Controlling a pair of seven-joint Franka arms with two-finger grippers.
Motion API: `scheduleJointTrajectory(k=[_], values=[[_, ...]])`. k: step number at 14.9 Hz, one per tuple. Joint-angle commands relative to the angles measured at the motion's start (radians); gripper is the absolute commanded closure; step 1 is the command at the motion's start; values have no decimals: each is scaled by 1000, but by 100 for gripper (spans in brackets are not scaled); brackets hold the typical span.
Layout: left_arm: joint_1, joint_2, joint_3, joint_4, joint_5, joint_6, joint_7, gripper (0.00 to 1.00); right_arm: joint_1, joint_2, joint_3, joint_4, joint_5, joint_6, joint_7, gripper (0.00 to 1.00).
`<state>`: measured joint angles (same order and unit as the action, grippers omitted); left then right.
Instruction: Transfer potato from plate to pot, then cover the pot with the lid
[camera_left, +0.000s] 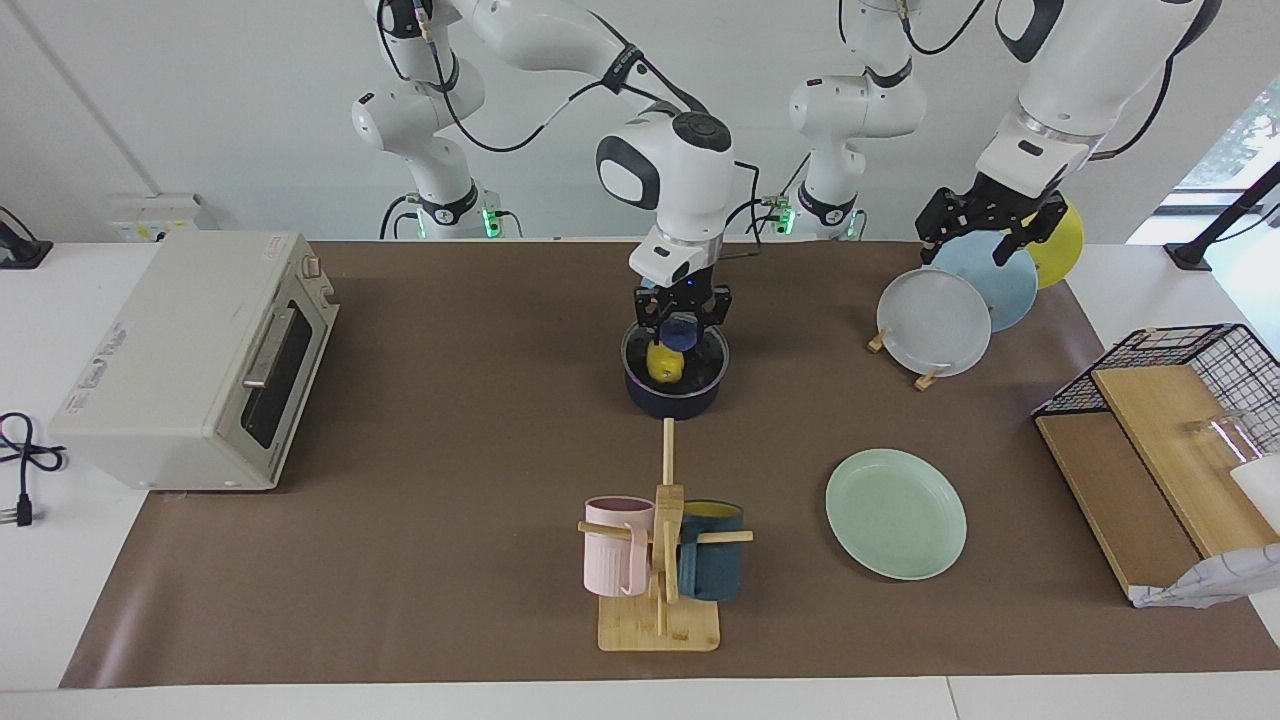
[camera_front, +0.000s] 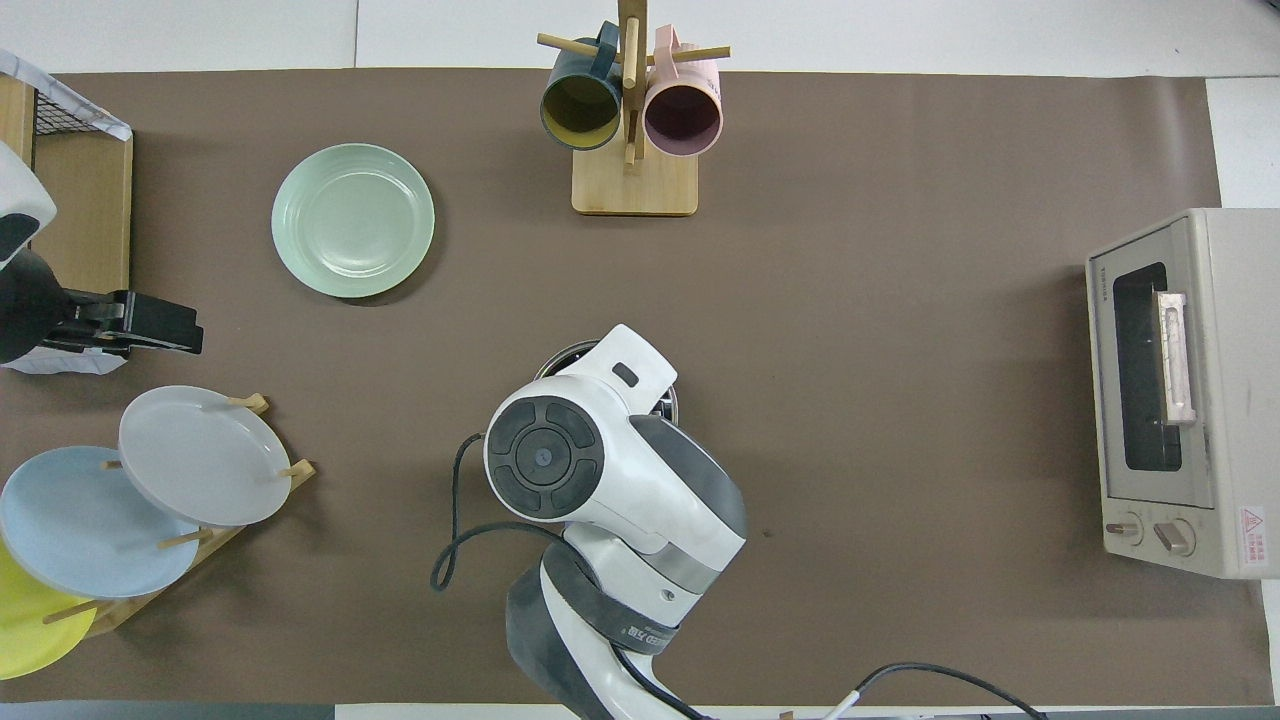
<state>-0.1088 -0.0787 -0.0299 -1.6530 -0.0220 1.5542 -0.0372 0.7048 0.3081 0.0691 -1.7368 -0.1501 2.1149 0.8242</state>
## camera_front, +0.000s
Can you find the brown table mat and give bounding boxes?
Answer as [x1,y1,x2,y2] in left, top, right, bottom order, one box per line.
[0,68,1276,707]

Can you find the white patterned cloth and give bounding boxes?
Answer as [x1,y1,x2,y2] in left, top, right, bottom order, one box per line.
[0,48,134,142]

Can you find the yellow plate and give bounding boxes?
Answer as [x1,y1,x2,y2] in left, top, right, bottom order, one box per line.
[0,540,99,681]

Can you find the wooden plate rack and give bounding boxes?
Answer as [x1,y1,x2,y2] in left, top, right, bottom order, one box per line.
[40,393,317,641]

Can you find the beige toaster oven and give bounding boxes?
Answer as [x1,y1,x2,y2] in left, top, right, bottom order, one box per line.
[1085,207,1280,581]

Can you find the pink mug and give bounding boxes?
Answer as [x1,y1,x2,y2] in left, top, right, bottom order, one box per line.
[643,25,724,158]

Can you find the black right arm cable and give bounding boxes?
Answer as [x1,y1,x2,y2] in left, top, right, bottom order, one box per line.
[430,432,1049,720]

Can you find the light blue plate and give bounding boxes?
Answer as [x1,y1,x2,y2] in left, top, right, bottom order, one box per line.
[0,445,201,600]

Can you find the dark blue mug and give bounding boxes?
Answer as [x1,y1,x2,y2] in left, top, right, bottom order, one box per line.
[540,22,625,152]

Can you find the pale green plate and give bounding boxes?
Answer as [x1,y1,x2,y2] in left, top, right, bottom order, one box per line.
[271,143,437,300]

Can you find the wooden mug tree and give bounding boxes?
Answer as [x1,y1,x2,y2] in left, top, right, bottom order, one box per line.
[537,0,732,217]

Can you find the white cloth piece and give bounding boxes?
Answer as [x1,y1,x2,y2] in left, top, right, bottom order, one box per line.
[5,347,128,377]

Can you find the grey plate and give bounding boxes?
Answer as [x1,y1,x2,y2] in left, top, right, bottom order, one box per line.
[118,385,294,528]

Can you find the black pot purple handle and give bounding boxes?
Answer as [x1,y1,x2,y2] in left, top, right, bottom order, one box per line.
[533,340,680,429]

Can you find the wooden crate wire mesh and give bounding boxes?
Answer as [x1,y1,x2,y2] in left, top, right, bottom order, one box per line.
[0,75,135,301]

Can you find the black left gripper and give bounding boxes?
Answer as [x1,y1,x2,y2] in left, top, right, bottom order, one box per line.
[42,290,205,355]

